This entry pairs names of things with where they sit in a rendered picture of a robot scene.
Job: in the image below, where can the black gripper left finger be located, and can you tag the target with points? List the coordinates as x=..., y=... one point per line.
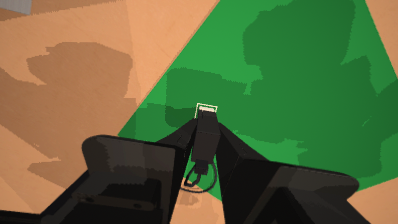
x=165, y=160

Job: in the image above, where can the black computer fan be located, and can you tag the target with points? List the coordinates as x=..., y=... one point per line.
x=62, y=199

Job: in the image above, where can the green circuit board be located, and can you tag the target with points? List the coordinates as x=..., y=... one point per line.
x=305, y=82

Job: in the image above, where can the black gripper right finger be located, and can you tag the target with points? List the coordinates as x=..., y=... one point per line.
x=248, y=180

